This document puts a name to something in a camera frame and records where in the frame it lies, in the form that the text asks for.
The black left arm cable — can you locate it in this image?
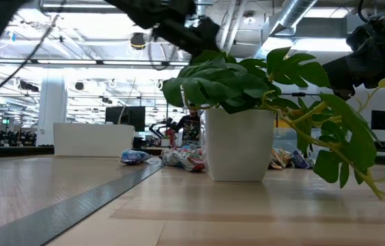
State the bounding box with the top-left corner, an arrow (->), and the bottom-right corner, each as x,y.
0,0 -> 68,94

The white column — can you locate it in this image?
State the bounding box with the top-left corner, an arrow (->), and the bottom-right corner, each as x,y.
36,73 -> 68,147

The green plant in white pot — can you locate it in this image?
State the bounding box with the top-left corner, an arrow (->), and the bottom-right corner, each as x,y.
160,46 -> 385,201

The black ceiling dome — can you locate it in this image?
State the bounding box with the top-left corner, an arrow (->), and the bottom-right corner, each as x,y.
130,31 -> 147,51

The small black monitor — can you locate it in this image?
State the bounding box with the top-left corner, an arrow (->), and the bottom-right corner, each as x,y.
371,109 -> 385,131

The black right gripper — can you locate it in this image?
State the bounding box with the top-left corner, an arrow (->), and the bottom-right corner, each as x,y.
322,44 -> 385,100

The person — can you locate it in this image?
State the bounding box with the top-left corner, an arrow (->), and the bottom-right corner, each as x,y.
173,104 -> 202,147

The silver spiral duct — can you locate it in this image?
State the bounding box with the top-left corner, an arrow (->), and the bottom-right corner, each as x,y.
269,0 -> 318,37

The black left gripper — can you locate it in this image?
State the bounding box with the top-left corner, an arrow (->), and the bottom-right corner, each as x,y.
151,16 -> 221,57

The blue granola bar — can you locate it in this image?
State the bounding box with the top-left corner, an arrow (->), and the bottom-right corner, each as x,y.
291,150 -> 313,170
119,149 -> 153,166
178,144 -> 202,154

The white plastic bin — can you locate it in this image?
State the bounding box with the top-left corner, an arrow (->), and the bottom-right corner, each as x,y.
53,122 -> 136,158

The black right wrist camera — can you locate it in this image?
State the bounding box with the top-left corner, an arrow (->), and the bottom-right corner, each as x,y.
345,24 -> 377,53

